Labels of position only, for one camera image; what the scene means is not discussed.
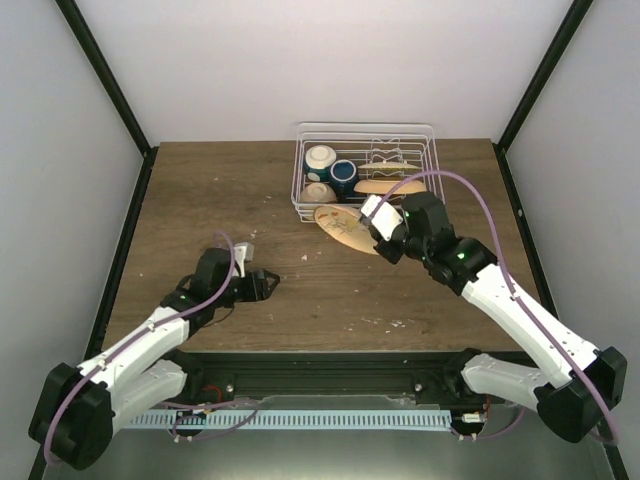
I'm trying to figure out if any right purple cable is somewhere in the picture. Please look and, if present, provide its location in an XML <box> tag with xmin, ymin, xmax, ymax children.
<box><xmin>359</xmin><ymin>169</ymin><xmax>620</xmax><ymax>447</ymax></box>

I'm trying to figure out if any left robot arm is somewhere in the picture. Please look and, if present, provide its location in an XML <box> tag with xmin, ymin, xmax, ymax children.
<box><xmin>28</xmin><ymin>242</ymin><xmax>280</xmax><ymax>470</ymax></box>

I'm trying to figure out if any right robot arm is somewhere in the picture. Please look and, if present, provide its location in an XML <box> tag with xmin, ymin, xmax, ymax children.
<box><xmin>361</xmin><ymin>192</ymin><xmax>627</xmax><ymax>443</ymax></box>

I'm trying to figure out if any dark blue mug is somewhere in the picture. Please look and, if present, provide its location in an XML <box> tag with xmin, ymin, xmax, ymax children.
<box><xmin>329</xmin><ymin>160</ymin><xmax>359</xmax><ymax>198</ymax></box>

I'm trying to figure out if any black frame post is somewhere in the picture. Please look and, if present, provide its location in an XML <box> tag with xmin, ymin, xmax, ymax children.
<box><xmin>497</xmin><ymin>0</ymin><xmax>596</xmax><ymax>149</ymax></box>
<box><xmin>53</xmin><ymin>0</ymin><xmax>154</xmax><ymax>157</ymax></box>

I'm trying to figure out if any round bamboo steamer tray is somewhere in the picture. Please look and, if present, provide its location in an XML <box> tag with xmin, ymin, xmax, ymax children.
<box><xmin>358</xmin><ymin>160</ymin><xmax>421</xmax><ymax>172</ymax></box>

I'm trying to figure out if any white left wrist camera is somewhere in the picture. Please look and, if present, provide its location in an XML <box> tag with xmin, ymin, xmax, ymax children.
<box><xmin>234</xmin><ymin>242</ymin><xmax>254</xmax><ymax>278</ymax></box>

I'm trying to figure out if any right black frame post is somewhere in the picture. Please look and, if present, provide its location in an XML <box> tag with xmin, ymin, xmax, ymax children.
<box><xmin>497</xmin><ymin>0</ymin><xmax>596</xmax><ymax>149</ymax></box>

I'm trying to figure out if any bird painted plate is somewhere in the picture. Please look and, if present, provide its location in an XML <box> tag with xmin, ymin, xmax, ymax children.
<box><xmin>313</xmin><ymin>205</ymin><xmax>377</xmax><ymax>255</ymax></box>

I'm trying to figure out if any light blue slotted cable duct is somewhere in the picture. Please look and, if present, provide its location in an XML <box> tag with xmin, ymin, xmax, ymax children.
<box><xmin>126</xmin><ymin>410</ymin><xmax>452</xmax><ymax>432</ymax></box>

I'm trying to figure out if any cream orange plate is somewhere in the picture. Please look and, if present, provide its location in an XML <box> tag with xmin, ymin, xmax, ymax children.
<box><xmin>354</xmin><ymin>179</ymin><xmax>427</xmax><ymax>195</ymax></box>

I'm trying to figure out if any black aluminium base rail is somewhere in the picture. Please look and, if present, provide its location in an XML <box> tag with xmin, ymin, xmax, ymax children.
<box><xmin>162</xmin><ymin>349</ymin><xmax>487</xmax><ymax>407</ymax></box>

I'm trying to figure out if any left black frame post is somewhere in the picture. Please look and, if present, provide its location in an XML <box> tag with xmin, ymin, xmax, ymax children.
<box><xmin>53</xmin><ymin>0</ymin><xmax>154</xmax><ymax>157</ymax></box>

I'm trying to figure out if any small white bowl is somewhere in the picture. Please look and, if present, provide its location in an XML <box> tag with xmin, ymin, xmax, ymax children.
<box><xmin>299</xmin><ymin>182</ymin><xmax>338</xmax><ymax>208</ymax></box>

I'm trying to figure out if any white wire dish rack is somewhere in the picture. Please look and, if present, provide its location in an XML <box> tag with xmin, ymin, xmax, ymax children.
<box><xmin>291</xmin><ymin>122</ymin><xmax>439</xmax><ymax>223</ymax></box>

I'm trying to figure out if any white bowl teal outside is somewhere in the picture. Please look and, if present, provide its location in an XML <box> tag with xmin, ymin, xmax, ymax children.
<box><xmin>303</xmin><ymin>145</ymin><xmax>337</xmax><ymax>182</ymax></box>

